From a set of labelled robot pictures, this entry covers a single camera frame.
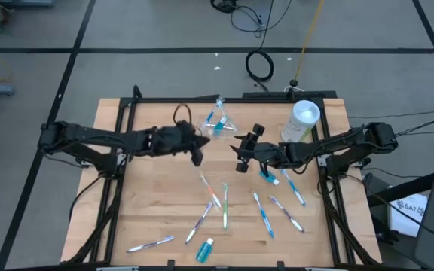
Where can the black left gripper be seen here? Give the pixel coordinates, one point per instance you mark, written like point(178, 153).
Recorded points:
point(168, 141)

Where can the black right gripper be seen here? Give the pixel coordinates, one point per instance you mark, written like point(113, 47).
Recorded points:
point(268, 154)

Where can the blue toothbrush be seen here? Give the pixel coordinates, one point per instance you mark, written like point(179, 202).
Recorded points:
point(294, 188)
point(264, 215)
point(211, 116)

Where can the orange toothbrush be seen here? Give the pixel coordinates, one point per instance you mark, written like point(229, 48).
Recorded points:
point(211, 191)

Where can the green toothbrush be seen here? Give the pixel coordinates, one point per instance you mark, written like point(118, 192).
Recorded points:
point(225, 209)

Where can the purple toothbrush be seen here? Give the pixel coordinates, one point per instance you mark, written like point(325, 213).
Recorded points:
point(151, 244)
point(288, 214)
point(199, 223)

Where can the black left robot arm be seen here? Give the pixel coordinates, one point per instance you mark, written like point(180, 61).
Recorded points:
point(89, 133)

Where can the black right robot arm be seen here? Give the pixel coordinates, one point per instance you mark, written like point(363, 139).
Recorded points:
point(337, 145)

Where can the clear plastic holder cup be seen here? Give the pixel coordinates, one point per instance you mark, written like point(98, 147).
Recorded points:
point(226, 131)

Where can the white wipes canister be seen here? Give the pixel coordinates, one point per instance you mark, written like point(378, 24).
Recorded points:
point(301, 116)

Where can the black table clamp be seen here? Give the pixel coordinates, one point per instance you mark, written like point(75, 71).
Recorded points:
point(170, 264)
point(280, 264)

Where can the black stand leg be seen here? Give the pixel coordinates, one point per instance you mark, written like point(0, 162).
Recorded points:
point(409, 188)

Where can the white printed sign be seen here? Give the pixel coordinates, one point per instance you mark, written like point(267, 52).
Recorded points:
point(405, 218)

